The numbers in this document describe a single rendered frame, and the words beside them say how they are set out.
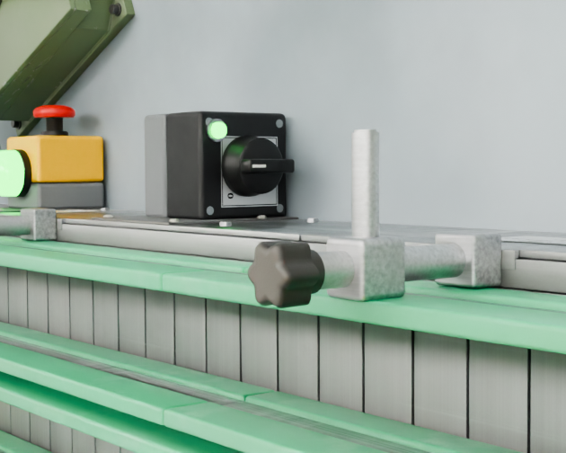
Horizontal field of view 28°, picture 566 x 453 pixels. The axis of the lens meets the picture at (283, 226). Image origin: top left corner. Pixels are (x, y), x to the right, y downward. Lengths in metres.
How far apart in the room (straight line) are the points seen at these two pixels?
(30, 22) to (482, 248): 0.66
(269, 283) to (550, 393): 0.15
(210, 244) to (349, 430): 0.19
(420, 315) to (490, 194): 0.27
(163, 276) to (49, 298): 0.33
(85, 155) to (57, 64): 0.10
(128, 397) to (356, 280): 0.22
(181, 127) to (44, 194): 0.27
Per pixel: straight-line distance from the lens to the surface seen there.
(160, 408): 0.63
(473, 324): 0.44
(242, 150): 0.81
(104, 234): 0.84
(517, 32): 0.71
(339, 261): 0.48
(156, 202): 0.86
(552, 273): 0.52
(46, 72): 1.14
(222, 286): 0.57
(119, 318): 0.83
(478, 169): 0.72
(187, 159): 0.83
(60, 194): 1.08
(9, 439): 0.99
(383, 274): 0.49
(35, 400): 0.77
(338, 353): 0.63
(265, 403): 0.64
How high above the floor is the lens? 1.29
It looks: 38 degrees down
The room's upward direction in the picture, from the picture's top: 93 degrees counter-clockwise
